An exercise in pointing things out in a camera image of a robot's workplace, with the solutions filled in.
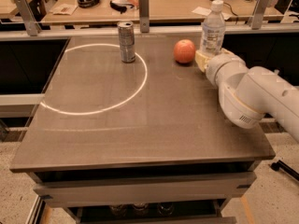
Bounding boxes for black chair base leg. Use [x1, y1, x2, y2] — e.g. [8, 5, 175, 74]
[270, 161, 299, 181]

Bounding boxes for white paper sheet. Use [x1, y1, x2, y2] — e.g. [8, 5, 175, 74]
[192, 7, 232, 21]

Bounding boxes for right metal bracket post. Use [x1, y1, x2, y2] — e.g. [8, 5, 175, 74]
[249, 0, 269, 30]

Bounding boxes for grey drawer front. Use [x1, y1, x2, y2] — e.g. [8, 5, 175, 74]
[34, 172, 256, 207]

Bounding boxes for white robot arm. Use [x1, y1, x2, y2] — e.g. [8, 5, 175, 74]
[195, 49, 299, 141]

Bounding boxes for left metal bracket post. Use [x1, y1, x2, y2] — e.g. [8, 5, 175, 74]
[13, 0, 41, 36]

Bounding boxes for black sunglasses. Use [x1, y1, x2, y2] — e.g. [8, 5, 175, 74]
[109, 2, 135, 14]

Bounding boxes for red apple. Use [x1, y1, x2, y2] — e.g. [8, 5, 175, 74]
[174, 39, 195, 63]

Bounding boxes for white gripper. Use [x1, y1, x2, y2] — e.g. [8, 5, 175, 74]
[195, 48, 248, 87]

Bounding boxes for small paper card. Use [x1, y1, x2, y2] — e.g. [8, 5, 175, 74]
[51, 4, 78, 15]

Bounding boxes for middle metal bracket post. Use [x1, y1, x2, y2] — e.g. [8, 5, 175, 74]
[138, 0, 150, 33]

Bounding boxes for clear blue-label plastic bottle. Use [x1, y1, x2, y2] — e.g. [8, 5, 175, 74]
[200, 0, 225, 57]

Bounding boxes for metal bracket post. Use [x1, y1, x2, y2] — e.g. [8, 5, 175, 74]
[138, 0, 150, 33]
[249, 0, 269, 30]
[13, 0, 41, 36]

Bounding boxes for silver drink can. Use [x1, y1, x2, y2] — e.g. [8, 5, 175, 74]
[118, 21, 135, 63]

